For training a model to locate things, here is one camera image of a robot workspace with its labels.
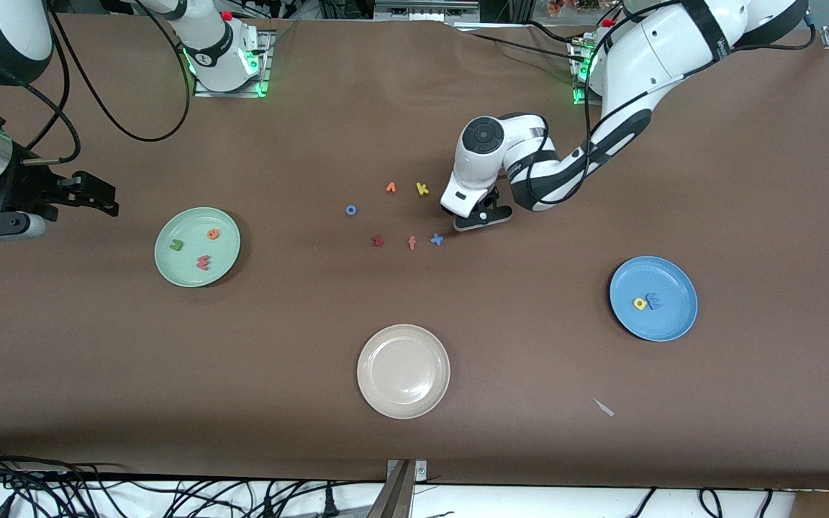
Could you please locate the light green plate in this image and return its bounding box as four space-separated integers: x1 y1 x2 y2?
154 207 241 288

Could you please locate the brown table cover sheet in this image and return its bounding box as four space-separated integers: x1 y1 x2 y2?
0 13 829 491

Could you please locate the beige plate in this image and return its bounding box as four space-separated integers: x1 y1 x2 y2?
357 324 451 420

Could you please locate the blue plate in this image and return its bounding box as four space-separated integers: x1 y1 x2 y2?
609 256 699 342

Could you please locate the grey metal box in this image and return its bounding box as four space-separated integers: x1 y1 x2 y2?
373 0 481 24

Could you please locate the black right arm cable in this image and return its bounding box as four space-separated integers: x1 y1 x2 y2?
22 0 193 166

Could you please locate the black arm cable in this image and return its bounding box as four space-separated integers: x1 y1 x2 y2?
522 0 816 184
22 0 193 166

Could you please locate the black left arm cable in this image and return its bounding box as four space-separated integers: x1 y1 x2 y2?
522 0 816 184

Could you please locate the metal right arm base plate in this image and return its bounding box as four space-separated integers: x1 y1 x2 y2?
194 30 273 99

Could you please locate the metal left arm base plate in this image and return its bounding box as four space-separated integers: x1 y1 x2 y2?
571 36 606 107

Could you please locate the black table back cable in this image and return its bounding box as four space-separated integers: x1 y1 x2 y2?
458 20 584 64

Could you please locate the black floor cable bundle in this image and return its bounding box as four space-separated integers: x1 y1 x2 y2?
0 445 386 518

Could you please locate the metal table edge bracket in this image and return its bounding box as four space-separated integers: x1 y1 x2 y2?
368 459 428 518

